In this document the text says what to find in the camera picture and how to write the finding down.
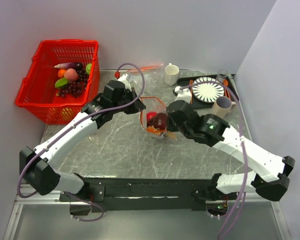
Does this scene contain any red plastic basket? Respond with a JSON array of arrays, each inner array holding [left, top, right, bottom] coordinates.
[[15, 39, 100, 125]]

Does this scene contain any dark red apple toy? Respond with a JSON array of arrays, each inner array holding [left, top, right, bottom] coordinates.
[[152, 112, 168, 131]]

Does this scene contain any clear drinking glass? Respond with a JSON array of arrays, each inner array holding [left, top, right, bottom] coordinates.
[[216, 69, 228, 84]]

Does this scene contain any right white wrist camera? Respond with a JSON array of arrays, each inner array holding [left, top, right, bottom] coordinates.
[[173, 86, 191, 104]]

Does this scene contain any aluminium rail frame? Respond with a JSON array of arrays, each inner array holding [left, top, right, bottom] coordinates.
[[3, 72, 290, 240]]

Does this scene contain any orange plastic spoon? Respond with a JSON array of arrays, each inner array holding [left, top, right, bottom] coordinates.
[[223, 78, 231, 99]]

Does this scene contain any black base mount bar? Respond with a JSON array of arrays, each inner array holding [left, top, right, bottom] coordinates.
[[59, 173, 237, 216]]

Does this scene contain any pink peach toy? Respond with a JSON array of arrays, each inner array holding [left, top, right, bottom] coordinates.
[[64, 68, 79, 82]]

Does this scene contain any green leaf toy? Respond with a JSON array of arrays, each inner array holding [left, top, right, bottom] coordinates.
[[54, 77, 69, 89]]

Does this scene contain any purple grapes toy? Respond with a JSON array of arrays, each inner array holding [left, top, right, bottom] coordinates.
[[55, 68, 89, 98]]

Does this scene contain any clear zip bag orange zipper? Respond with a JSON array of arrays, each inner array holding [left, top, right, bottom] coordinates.
[[139, 96, 177, 140]]

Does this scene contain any striped white plate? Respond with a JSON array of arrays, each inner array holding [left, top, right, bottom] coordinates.
[[192, 76, 225, 104]]

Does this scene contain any black tray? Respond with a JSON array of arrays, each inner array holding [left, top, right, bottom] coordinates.
[[176, 74, 234, 110]]

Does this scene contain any small orange fruit toy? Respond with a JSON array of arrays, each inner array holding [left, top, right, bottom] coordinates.
[[57, 69, 66, 79]]

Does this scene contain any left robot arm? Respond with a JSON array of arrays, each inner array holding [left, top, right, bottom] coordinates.
[[19, 74, 146, 201]]

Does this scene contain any orange plastic fork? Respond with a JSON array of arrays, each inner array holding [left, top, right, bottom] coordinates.
[[189, 79, 194, 104]]

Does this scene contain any white mug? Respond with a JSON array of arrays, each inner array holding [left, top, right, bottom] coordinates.
[[164, 63, 180, 86]]

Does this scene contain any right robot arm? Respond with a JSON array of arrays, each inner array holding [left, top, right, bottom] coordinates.
[[166, 100, 295, 202]]

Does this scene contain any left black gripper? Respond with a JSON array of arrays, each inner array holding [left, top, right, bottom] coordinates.
[[112, 87, 147, 115]]

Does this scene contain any green lime toy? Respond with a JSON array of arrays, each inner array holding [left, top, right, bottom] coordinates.
[[85, 63, 92, 75]]

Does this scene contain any purple eggplant toy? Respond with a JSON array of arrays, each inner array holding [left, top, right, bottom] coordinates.
[[54, 62, 84, 71]]

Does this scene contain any beige mug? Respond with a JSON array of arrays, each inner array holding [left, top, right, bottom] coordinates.
[[211, 96, 237, 119]]

